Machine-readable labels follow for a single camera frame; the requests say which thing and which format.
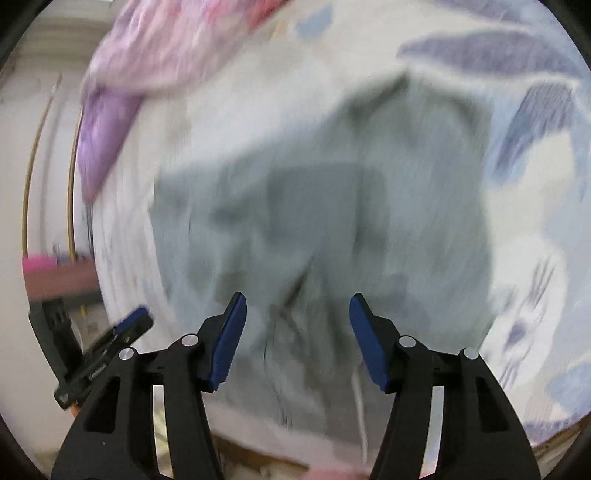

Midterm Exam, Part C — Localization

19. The leaf printed bed sheet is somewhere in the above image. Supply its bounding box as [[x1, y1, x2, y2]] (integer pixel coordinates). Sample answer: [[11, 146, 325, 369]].
[[85, 0, 591, 472]]

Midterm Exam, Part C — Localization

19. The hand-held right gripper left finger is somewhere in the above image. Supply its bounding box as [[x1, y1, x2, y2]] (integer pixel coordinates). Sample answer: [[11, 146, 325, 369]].
[[51, 292, 247, 480]]

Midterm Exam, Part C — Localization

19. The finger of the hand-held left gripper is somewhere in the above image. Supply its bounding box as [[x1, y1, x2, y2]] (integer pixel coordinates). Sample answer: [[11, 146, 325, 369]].
[[28, 298, 83, 378], [65, 305, 154, 385]]

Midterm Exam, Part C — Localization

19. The brown board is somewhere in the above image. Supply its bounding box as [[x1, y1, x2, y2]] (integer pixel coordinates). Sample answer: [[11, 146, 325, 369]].
[[23, 267, 101, 301]]

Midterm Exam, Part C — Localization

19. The purple floral quilt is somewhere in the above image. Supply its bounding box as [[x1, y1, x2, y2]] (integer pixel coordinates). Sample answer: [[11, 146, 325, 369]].
[[76, 0, 296, 204]]

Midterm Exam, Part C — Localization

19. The pink object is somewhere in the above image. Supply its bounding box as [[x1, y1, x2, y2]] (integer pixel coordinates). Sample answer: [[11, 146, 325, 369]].
[[22, 256, 58, 274]]

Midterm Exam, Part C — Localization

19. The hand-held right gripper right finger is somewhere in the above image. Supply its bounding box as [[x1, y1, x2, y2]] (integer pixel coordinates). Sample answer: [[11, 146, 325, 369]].
[[348, 293, 541, 480]]

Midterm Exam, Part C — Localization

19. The grey zip hoodie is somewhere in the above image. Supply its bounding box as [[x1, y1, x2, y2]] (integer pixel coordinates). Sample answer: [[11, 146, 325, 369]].
[[150, 69, 497, 462]]

